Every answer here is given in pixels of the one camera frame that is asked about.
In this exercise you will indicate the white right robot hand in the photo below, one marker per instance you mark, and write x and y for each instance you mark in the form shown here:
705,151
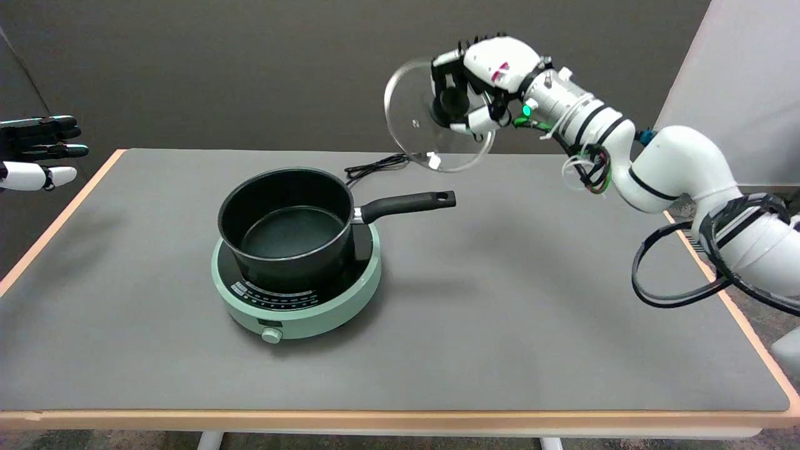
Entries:
494,59

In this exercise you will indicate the glass pot lid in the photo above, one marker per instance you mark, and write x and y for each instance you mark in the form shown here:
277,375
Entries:
406,119

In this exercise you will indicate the grey table mat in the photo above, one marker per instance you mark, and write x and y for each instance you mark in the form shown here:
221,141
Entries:
500,312

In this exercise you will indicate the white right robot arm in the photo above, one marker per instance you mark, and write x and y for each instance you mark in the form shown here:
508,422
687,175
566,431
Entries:
669,162

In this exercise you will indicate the white table leg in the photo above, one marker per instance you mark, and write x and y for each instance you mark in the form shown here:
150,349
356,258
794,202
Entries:
551,444
209,441

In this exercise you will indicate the white partition panel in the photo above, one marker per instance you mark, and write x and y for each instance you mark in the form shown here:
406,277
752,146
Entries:
750,62

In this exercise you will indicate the green induction cooker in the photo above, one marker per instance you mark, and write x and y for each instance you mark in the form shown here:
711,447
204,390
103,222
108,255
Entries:
312,322

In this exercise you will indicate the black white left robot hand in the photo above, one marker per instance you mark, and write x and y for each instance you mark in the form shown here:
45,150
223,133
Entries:
25,176

